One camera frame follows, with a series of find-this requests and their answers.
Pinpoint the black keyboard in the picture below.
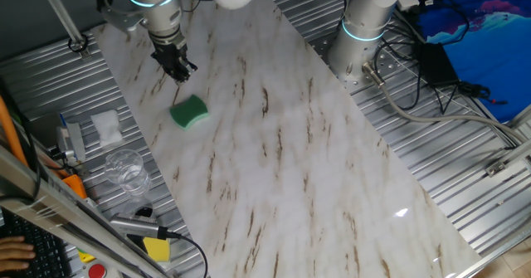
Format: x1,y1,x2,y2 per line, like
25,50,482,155
0,209,74,278

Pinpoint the silver depth camera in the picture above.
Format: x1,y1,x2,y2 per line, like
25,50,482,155
110,212,161,240

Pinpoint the marble pattern board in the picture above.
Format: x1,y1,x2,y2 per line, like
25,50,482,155
90,0,482,278

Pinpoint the aluminium rail bracket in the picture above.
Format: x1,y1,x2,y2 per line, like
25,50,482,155
484,139,531,178

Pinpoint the orange hose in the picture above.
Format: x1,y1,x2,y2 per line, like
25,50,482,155
0,95,29,168

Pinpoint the grey cable with metal connector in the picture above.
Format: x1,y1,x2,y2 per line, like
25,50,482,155
361,61,531,146

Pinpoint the red round button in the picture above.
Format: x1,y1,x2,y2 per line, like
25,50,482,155
85,261,121,278

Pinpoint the yellow box with green button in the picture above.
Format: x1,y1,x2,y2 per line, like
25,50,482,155
76,248,97,265

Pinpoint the aluminium pole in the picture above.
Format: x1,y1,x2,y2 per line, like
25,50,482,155
35,0,92,60

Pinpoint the clear glass beaker with water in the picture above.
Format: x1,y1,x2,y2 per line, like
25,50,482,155
103,148,153,198

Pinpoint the black cable bundle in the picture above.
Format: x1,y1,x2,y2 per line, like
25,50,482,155
373,0,509,115

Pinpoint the orange button box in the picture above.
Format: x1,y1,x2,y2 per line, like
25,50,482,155
61,173,88,200

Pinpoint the perforated aluminium base plate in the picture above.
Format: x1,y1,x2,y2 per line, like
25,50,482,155
309,32,402,93

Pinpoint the wrist camera on silver bracket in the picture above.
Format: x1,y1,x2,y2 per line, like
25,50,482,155
95,0,145,33

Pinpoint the black power adapter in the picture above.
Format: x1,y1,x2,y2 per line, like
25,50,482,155
417,41,460,88

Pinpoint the blue printed mat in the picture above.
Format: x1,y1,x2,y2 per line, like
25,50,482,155
414,0,531,124

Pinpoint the aluminium frame beam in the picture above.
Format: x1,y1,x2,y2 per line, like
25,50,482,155
0,144,175,278

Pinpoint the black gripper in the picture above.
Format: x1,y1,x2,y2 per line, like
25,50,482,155
149,28,198,84

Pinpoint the person's hand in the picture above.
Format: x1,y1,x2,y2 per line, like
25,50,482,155
0,235,37,273

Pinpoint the black ring clamp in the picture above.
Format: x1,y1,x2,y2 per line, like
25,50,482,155
67,32,90,54

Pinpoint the yellow sponge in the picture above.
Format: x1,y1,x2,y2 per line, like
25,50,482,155
142,236,172,263

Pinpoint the white crumpled cloth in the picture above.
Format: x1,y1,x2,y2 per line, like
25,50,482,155
90,109,124,148

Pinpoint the small clear glass cup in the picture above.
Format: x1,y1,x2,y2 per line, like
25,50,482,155
123,197,154,219

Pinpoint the green scouring sponge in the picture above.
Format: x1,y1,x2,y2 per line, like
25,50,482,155
168,94,210,131

